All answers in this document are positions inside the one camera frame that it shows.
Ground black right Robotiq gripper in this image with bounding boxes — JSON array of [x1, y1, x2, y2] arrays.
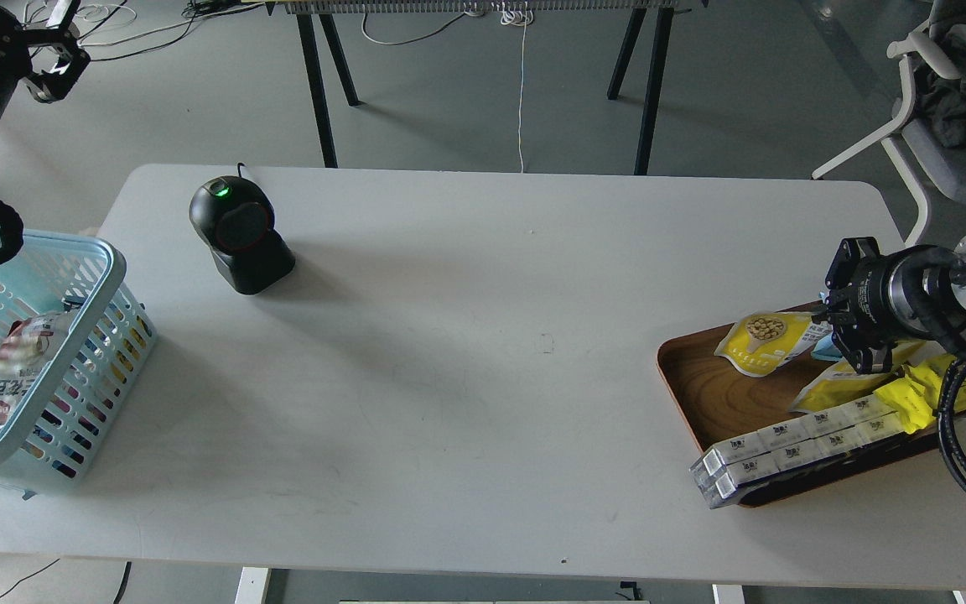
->
[[810, 237, 932, 374]]

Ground yellow white bean snack pouch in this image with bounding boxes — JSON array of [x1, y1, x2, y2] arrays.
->
[[714, 312, 833, 378]]

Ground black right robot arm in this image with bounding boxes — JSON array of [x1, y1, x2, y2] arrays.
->
[[813, 236, 966, 374]]

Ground blue snack bag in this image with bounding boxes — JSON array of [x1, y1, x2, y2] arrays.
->
[[810, 289, 844, 362]]

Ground bright yellow cartoon snack bag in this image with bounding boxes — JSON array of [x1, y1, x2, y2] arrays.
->
[[873, 353, 966, 435]]

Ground red white snack bag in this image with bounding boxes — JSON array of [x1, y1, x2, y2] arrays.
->
[[0, 310, 75, 427]]

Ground light blue plastic basket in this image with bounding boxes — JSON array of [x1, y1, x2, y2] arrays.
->
[[0, 231, 158, 498]]

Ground yellow white flat pouch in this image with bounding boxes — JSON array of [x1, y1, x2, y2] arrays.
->
[[788, 341, 926, 414]]

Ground upper white biscuit box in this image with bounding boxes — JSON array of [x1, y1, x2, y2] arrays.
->
[[689, 394, 906, 484]]

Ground white biscuit box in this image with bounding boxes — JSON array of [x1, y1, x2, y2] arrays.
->
[[689, 394, 906, 484], [688, 408, 906, 509]]

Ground wooden tray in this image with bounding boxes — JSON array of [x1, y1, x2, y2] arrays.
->
[[657, 324, 937, 508]]

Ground lower white biscuit box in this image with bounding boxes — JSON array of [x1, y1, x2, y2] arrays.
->
[[688, 408, 906, 509]]

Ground black barcode scanner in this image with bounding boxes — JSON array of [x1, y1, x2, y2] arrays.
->
[[189, 175, 296, 295]]

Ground black trestle table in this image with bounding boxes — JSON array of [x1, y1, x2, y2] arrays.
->
[[198, 0, 706, 175]]

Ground floor power adapter and cables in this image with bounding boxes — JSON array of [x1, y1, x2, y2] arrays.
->
[[22, 0, 199, 64]]

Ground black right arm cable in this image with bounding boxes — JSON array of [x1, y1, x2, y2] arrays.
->
[[902, 252, 966, 527]]

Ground white hanging cable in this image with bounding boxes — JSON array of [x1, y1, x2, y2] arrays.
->
[[361, 0, 534, 174]]

